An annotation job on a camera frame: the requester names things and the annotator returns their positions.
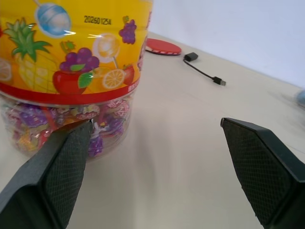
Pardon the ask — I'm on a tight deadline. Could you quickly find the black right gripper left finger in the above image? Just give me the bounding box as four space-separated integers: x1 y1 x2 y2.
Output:
0 120 93 229

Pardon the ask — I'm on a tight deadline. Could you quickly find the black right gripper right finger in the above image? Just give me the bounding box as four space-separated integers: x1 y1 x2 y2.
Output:
220 117 305 229

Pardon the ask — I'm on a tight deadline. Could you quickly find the yellow fruit-print lollipop jar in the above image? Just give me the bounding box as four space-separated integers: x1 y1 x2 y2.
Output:
0 0 154 163

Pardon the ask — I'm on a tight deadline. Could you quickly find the red table tennis paddle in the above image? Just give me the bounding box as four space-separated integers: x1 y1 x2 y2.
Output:
144 37 182 57

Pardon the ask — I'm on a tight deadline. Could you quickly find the black USB adapter cable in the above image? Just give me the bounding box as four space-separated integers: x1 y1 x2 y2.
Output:
183 52 227 87

